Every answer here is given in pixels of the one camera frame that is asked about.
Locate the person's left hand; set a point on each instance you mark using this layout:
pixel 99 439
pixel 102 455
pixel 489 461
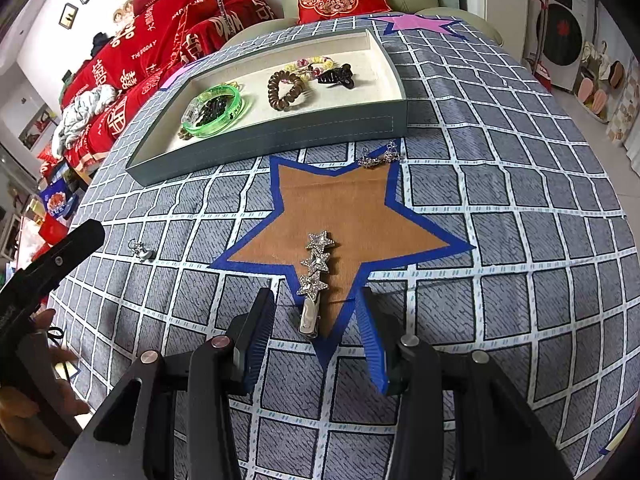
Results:
pixel 62 360

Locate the white grey clothes heap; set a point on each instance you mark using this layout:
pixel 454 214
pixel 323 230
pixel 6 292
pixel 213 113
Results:
pixel 85 110

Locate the grey checked tablecloth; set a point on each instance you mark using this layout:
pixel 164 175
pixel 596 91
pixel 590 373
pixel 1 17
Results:
pixel 500 185

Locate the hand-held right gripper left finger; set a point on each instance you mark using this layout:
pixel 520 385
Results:
pixel 257 345

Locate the pink star patch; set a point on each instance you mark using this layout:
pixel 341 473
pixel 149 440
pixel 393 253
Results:
pixel 410 22

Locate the red printed sofa blanket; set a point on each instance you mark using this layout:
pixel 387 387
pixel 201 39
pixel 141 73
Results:
pixel 150 35

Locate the dark item on sofa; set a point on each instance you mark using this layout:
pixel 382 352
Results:
pixel 100 45

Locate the grey jewelry tray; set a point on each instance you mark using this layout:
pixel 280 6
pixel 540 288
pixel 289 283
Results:
pixel 280 130

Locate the silver star hair clip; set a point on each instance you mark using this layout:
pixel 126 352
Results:
pixel 315 285

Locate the person's left forearm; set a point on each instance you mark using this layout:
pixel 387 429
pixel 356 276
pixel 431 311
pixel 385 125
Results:
pixel 17 420

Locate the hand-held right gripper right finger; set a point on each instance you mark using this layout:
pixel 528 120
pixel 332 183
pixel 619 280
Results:
pixel 372 345

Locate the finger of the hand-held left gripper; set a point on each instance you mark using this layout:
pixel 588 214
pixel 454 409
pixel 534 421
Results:
pixel 70 250

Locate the brown star patch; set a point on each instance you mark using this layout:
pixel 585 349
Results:
pixel 325 210

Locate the blue snack box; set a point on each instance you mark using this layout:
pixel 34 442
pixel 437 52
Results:
pixel 57 200

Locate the rack of pink slippers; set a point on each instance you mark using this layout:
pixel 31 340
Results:
pixel 592 95

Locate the small pink patch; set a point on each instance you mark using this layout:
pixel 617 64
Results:
pixel 175 77

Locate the small silver earring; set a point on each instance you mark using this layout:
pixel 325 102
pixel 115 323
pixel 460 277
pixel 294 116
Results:
pixel 142 252

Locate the white washing machine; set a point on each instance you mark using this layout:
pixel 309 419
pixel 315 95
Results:
pixel 560 35

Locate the small black picture frame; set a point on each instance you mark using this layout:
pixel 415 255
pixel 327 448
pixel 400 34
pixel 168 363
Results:
pixel 68 15

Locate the green translucent bangle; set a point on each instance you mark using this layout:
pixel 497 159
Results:
pixel 200 130

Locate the green armchair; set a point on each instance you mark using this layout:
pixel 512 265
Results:
pixel 290 5

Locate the black claw hair clip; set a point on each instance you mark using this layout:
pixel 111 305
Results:
pixel 332 77

